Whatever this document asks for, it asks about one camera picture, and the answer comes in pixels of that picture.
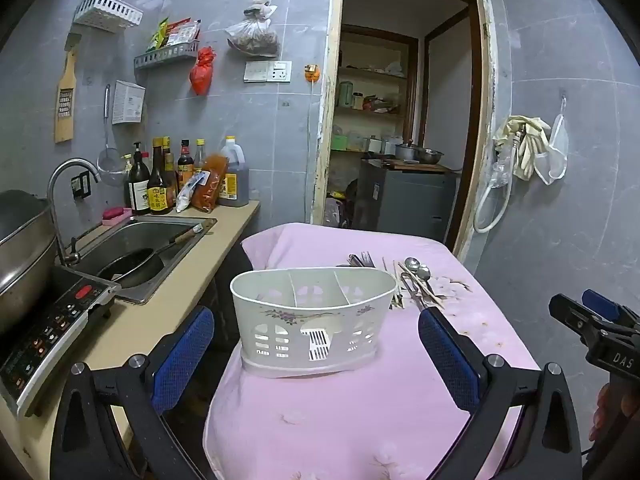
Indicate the red snack packet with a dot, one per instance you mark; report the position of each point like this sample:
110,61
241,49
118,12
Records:
182,32

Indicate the pink table cloth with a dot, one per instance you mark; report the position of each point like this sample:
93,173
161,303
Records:
325,410

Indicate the small yellow cap bottle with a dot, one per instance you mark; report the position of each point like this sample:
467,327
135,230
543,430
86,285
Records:
128,165

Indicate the clear bottle with yellow cap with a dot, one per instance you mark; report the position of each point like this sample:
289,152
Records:
200,155

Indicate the white plastic utensil caddy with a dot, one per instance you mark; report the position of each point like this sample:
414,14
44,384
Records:
280,310

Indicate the dark soy sauce bottle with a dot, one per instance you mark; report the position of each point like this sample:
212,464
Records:
159,190

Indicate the white wall box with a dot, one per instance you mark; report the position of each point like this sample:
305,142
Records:
127,102

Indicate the white wall basket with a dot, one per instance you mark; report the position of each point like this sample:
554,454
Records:
107,10

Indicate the wooden grater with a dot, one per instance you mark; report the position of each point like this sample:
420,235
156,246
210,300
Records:
66,110

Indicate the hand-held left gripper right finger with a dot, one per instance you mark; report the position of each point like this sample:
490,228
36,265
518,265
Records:
447,357

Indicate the induction cooker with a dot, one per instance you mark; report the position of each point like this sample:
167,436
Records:
50,330

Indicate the white wall socket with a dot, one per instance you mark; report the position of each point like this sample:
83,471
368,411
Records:
281,71

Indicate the pink soap dish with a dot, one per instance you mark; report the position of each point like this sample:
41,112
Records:
116,216

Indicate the white containers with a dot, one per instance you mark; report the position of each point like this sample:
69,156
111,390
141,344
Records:
380,146

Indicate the stainless steel sink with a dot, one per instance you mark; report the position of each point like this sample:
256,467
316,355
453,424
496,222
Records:
125,235

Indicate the grey wall rack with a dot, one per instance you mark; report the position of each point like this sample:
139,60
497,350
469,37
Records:
165,56

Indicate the white seasoning packet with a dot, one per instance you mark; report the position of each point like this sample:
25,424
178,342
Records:
189,192

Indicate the red plastic bag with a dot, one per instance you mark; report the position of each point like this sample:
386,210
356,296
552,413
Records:
201,72

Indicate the curved metal faucet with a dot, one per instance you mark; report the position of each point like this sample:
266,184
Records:
60,175

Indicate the grey cabinet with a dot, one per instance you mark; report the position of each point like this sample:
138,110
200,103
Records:
410,200

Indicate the person's right hand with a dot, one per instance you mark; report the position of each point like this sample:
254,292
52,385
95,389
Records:
604,410

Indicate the large oil jug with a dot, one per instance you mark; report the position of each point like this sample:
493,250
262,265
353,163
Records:
235,180

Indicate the orange wall hook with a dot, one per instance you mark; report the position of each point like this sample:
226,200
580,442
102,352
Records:
312,74

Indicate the wooden cutting board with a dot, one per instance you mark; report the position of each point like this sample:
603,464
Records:
425,166

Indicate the metal bowl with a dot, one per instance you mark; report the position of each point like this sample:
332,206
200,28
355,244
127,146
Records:
429,156

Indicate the black wall socket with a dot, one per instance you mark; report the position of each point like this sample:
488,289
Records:
81,185

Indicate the wooden shelf unit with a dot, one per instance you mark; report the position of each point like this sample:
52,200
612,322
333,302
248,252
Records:
370,80

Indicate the dark bottle with yellow label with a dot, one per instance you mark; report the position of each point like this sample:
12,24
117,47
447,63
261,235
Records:
171,170

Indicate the black pump bottle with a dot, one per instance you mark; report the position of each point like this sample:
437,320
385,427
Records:
137,185

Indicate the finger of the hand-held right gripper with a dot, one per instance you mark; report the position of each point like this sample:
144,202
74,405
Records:
600,304
570,312

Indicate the orange seasoning packet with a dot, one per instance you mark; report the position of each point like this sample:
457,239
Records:
210,185

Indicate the dark bottle with red label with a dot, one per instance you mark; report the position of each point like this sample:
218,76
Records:
185,165

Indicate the metal pot with lid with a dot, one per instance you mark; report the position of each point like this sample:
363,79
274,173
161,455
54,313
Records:
406,152

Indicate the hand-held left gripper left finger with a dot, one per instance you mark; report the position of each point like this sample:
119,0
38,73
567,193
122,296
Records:
182,355

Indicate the clear wall hook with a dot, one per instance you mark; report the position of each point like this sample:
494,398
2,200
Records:
562,102

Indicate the metal strainer ladle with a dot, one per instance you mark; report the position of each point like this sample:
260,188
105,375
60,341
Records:
107,160

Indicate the metal wok with lid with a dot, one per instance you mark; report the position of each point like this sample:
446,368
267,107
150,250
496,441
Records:
20,260

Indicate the yellow green snack packet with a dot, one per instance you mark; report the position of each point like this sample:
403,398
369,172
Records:
160,35

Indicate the wooden door frame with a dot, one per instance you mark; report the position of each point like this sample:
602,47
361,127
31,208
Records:
485,110

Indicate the cream rubber gloves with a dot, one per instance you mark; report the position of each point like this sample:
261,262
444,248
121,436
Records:
525,145

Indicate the clear bag of dried goods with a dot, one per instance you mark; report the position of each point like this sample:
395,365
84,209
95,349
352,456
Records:
252,35

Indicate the pile of metal cutlery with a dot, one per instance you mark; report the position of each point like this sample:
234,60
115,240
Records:
397,280

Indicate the clear plastic bag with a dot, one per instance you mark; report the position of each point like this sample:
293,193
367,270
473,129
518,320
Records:
501,170

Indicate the beige kitchen counter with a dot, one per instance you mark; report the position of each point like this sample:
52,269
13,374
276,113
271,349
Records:
150,320

